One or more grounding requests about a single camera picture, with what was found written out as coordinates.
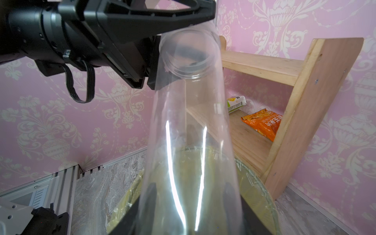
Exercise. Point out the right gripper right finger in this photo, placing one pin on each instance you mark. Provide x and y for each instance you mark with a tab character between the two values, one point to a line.
252	224

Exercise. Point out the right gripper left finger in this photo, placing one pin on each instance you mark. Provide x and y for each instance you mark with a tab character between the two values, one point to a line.
127	224

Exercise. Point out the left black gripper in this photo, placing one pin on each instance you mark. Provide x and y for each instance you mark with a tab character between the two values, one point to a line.
124	35

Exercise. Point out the white lid glass jar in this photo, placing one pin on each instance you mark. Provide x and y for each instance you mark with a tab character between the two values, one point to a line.
190	183

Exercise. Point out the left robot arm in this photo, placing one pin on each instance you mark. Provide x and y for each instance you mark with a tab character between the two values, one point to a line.
36	30

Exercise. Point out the yellow plastic bin liner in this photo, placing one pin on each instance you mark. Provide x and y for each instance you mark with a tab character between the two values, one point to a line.
255	194

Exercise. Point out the grey mesh trash bin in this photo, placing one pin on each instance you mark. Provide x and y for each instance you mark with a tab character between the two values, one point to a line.
258	191

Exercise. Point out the orange snack bag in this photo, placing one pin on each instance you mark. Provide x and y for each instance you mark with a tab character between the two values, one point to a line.
265	122

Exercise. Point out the green white juice carton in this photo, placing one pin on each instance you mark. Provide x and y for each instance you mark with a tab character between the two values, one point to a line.
235	103

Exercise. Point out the wooden two-tier shelf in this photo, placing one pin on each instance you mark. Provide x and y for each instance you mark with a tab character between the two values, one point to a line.
300	90

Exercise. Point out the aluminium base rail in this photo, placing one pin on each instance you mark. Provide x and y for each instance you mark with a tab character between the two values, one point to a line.
72	191

